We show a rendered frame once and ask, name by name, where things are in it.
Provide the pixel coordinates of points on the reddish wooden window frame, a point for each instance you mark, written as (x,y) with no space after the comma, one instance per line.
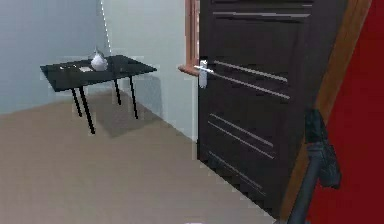
(192,36)

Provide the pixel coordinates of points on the dark brown room door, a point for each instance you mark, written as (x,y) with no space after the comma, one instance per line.
(246,110)

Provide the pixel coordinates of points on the white round vase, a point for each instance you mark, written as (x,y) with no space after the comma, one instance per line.
(99,63)

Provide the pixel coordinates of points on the small white flat dish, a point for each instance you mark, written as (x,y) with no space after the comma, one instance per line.
(86,69)

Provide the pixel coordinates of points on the black dining table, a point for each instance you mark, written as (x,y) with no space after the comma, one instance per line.
(133,68)

